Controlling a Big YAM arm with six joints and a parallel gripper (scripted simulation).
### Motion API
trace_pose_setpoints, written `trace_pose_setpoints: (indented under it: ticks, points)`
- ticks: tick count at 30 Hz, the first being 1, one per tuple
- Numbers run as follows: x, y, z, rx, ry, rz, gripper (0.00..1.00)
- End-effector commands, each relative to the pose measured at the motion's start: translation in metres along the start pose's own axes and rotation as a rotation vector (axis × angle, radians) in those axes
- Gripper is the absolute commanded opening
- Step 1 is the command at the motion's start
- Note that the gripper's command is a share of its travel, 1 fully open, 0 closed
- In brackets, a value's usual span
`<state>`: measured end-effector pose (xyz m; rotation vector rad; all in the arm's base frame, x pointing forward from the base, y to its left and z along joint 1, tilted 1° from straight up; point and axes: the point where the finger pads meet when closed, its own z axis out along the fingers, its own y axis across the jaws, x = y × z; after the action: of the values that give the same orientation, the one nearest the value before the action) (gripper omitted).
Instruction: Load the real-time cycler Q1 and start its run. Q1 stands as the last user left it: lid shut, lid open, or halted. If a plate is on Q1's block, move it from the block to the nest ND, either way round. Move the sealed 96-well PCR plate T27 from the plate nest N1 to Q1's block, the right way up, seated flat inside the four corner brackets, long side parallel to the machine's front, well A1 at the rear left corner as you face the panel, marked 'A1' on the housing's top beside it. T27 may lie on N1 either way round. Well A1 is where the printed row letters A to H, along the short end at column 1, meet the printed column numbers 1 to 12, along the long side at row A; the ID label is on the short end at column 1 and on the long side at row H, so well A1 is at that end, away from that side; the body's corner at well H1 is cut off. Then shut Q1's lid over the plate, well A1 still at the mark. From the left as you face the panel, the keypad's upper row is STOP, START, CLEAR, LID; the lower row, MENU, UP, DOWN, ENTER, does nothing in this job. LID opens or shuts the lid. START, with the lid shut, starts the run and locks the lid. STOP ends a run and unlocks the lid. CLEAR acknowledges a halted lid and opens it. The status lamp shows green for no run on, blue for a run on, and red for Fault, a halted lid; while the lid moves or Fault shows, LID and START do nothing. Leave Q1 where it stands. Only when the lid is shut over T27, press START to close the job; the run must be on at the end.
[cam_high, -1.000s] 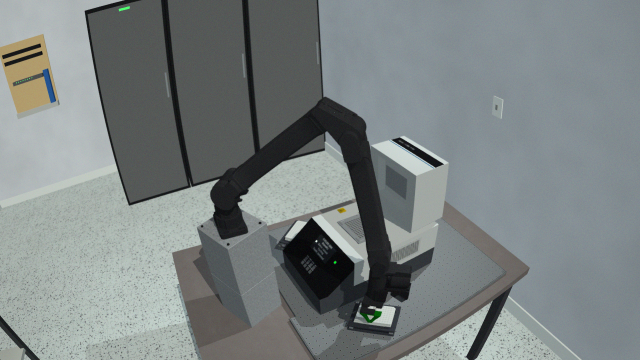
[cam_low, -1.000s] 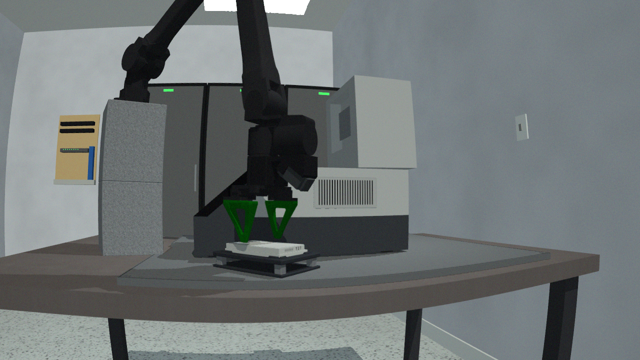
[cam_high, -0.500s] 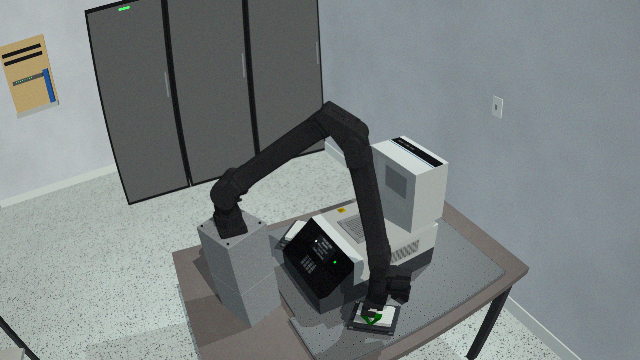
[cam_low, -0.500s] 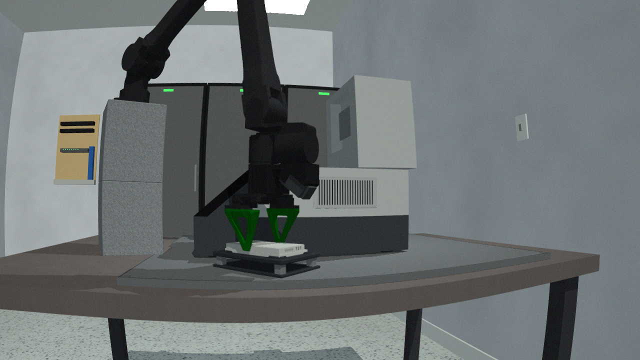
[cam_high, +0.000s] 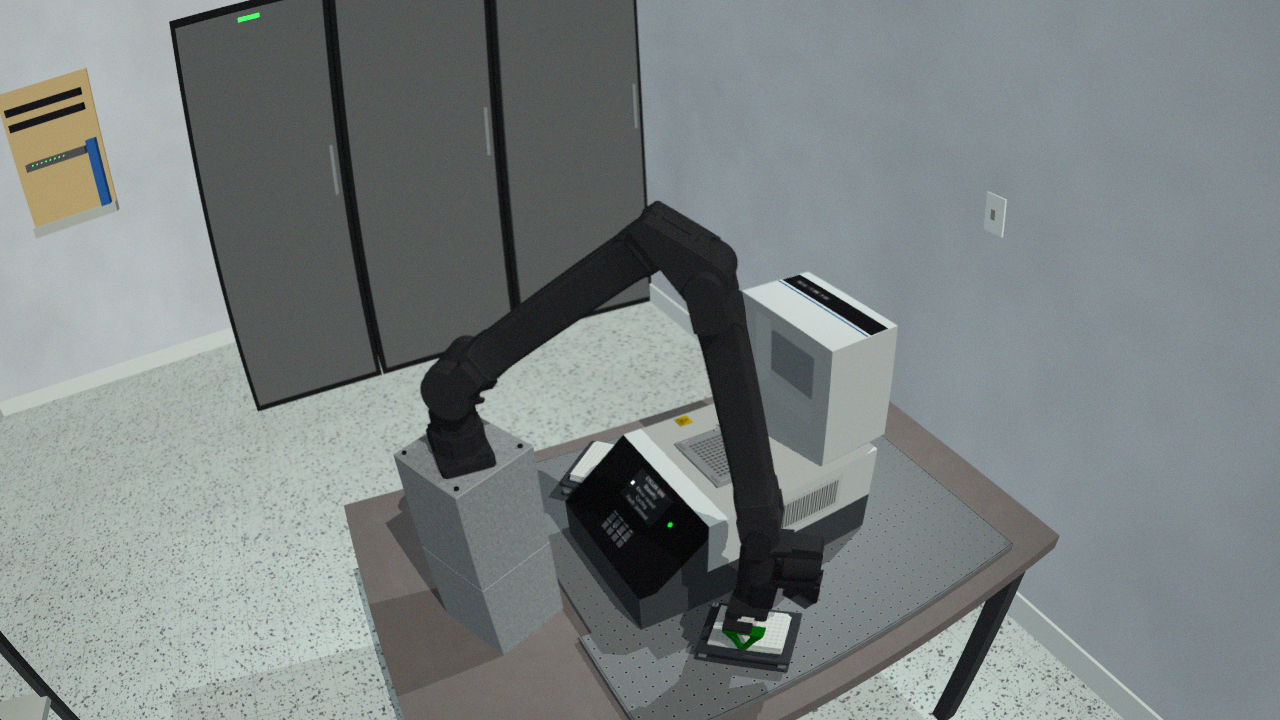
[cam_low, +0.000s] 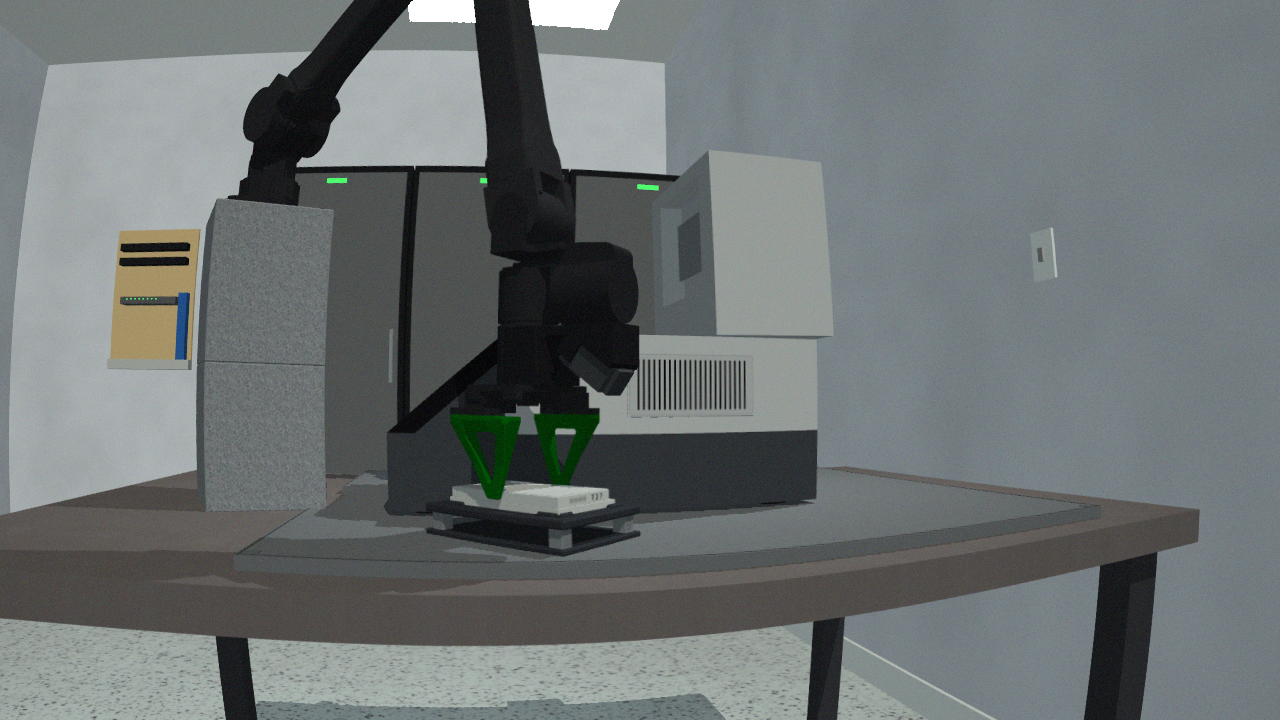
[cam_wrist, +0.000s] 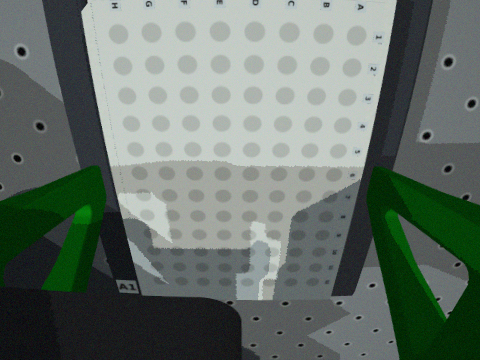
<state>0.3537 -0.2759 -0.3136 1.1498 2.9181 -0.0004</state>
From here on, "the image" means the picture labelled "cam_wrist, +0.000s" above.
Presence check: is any white well pcr plate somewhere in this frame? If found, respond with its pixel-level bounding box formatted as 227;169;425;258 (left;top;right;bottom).
81;0;397;300

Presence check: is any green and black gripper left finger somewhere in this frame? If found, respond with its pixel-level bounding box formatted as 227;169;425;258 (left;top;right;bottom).
0;166;106;293

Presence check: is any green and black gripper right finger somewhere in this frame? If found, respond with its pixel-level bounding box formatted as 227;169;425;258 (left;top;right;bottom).
366;166;480;360

